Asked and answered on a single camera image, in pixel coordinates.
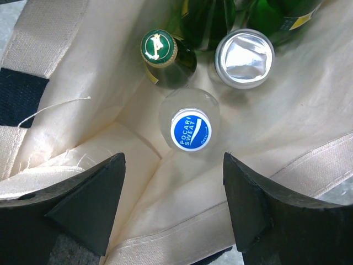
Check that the clear blue cap bottle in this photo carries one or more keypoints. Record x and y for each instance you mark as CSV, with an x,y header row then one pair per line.
x,y
189,119

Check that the green glass bottle middle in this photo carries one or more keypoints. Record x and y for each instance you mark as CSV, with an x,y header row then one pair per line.
x,y
201,25

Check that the green glass bottle near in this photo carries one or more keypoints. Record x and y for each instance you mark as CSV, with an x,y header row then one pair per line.
x,y
170,62

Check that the beige canvas tote bag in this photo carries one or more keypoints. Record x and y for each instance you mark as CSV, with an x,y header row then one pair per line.
x,y
296,128

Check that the green glass bottle far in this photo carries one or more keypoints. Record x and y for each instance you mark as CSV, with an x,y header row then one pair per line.
x,y
278,20

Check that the silver top can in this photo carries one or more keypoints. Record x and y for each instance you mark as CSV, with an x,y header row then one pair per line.
x,y
243,59

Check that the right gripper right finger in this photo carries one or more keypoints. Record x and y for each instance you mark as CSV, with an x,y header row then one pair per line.
x,y
276,225

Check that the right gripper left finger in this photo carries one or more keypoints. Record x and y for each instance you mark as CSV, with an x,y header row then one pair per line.
x,y
67,223

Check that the green glass bottle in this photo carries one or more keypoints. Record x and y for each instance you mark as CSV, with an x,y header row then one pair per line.
x,y
201,25
278,20
170,62

